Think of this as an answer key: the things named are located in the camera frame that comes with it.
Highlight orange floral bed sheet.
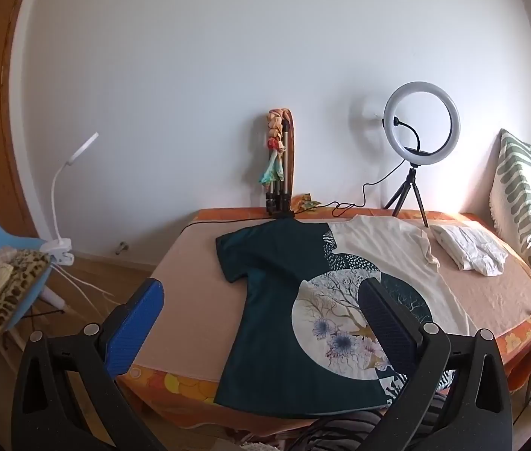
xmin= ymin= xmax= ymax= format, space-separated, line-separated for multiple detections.
xmin=117 ymin=206 xmax=531 ymax=433

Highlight green striped white pillow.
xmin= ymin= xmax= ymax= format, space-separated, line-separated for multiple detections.
xmin=489 ymin=129 xmax=531 ymax=268

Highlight colourful scarf on tripod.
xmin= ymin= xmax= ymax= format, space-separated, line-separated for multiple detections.
xmin=259 ymin=108 xmax=295 ymax=195

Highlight white ring light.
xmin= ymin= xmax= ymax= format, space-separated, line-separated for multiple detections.
xmin=382 ymin=82 xmax=461 ymax=165

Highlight teal and cream printed t-shirt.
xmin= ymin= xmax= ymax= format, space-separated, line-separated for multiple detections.
xmin=214 ymin=216 xmax=476 ymax=418

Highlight folded silver tripod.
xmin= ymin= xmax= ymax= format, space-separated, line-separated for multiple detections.
xmin=259 ymin=108 xmax=295 ymax=218

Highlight leopard print cloth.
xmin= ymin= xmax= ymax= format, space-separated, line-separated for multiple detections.
xmin=0 ymin=250 xmax=50 ymax=334

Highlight white clip desk lamp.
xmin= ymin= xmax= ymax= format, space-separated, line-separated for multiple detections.
xmin=39 ymin=131 xmax=124 ymax=314

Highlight folded white clothes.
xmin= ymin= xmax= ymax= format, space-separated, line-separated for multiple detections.
xmin=430 ymin=224 xmax=508 ymax=277

